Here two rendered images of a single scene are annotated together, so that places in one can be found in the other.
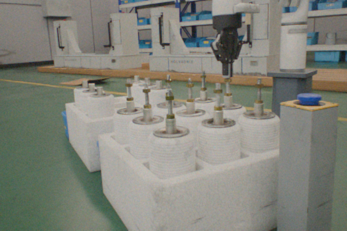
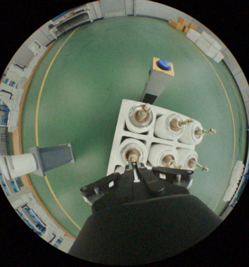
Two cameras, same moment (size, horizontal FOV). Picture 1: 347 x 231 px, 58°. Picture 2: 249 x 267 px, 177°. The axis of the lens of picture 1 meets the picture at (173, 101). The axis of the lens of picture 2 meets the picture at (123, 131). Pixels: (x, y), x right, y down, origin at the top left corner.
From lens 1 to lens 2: 81 cm
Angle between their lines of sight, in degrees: 78
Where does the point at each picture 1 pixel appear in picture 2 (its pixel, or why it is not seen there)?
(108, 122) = not seen: hidden behind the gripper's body
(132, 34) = (63, 245)
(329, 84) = not seen: hidden behind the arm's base
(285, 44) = (21, 169)
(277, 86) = (48, 166)
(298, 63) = (30, 156)
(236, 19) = (195, 222)
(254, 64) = (31, 198)
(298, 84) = (42, 151)
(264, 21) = (16, 201)
